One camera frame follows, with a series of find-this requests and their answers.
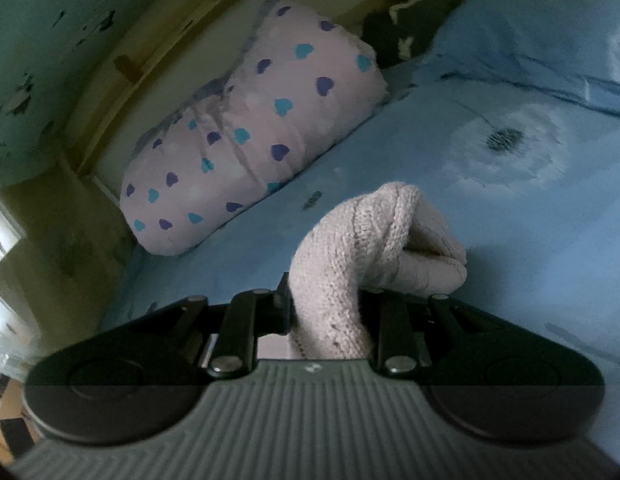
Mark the wooden bed headboard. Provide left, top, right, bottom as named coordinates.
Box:
left=64, top=0, right=273, bottom=188

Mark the pink heart-print folded quilt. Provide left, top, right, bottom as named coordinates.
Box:
left=118, top=0, right=389, bottom=257

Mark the blue pillow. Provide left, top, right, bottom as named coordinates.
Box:
left=425, top=0, right=620, bottom=117

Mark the blue flower-print bed sheet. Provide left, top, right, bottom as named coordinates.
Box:
left=97, top=0, right=620, bottom=461

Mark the dark cloth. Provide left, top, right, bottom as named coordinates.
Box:
left=362, top=0, right=483, bottom=69

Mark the white furniture panel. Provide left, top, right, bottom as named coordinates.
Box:
left=0, top=194, right=26, bottom=269

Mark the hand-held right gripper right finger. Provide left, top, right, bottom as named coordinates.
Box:
left=361, top=287, right=513, bottom=380

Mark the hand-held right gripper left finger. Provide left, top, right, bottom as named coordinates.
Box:
left=110, top=272, right=293, bottom=380

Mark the pink knitted sweater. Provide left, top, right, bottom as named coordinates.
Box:
left=289, top=181, right=468, bottom=361

